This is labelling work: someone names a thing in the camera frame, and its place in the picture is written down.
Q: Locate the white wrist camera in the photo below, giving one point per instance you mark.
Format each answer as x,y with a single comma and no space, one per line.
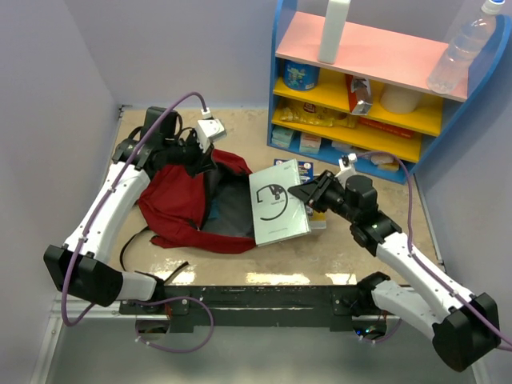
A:
208,132
347,167

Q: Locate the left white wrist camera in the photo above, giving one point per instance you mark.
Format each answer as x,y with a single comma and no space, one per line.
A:
208,132

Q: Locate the blue wooden shelf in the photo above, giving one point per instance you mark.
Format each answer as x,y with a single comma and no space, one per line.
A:
384,57

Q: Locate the yellow snack bag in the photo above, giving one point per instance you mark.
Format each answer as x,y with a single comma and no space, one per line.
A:
310,114

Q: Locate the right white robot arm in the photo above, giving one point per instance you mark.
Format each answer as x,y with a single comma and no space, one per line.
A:
462,326

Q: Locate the white booklet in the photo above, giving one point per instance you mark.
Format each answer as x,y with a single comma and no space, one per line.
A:
277,214

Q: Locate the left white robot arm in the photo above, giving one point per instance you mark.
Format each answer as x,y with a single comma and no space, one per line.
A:
80,266

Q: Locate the red snack box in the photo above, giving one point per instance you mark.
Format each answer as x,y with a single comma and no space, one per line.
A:
360,97

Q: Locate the lower book under booklet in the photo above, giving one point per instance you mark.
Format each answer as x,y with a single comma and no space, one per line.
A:
317,220

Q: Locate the clear plastic water bottle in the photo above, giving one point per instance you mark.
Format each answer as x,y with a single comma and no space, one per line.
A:
466,45

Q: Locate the white bottle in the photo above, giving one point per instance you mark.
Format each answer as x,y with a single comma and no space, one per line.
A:
334,22

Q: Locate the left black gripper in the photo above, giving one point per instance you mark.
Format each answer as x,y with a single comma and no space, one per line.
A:
204,162

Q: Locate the blue treehouse book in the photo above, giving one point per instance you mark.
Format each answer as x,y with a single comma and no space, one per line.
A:
306,171

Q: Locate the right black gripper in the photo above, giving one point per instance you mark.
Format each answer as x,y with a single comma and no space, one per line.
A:
314,191

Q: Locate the red backpack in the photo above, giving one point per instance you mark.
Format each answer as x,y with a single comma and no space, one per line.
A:
211,211

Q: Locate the white wrapped packs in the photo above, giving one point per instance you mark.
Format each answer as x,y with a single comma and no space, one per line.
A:
381,161

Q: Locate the aluminium rail frame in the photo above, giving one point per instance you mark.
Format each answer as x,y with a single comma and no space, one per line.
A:
192,195

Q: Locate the white paper roll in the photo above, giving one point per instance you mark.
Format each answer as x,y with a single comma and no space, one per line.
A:
399,100

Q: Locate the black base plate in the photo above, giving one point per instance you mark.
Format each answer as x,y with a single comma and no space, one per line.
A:
337,308

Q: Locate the red flat box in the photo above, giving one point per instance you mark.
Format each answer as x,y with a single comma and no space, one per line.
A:
388,128

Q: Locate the blue round tin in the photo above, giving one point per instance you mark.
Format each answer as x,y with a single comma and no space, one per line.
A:
299,76

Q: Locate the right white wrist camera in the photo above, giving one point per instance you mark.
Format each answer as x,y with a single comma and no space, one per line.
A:
347,167

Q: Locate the pink tissue pack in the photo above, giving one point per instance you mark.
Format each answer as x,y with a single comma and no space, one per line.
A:
309,144

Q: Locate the teal tissue pack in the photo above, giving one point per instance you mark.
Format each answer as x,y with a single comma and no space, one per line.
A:
282,136

